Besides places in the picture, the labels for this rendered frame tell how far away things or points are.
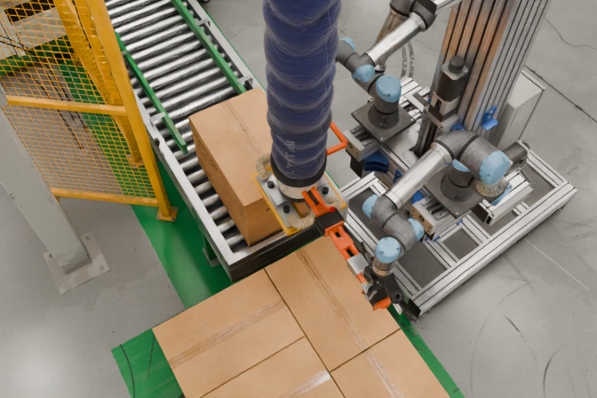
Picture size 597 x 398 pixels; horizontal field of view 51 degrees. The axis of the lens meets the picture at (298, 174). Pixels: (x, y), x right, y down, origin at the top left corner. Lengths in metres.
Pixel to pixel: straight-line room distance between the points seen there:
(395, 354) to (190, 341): 0.94
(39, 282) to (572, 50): 4.00
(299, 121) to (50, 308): 2.21
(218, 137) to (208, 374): 1.10
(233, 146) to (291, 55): 1.18
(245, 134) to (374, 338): 1.14
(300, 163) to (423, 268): 1.42
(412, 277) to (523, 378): 0.78
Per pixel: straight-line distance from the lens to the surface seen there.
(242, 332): 3.03
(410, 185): 2.21
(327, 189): 2.68
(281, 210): 2.66
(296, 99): 2.05
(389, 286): 2.24
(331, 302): 3.07
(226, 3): 5.16
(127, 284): 3.82
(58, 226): 3.53
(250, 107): 3.17
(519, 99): 3.00
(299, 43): 1.87
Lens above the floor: 3.39
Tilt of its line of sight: 56 degrees down
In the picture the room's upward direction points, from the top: straight up
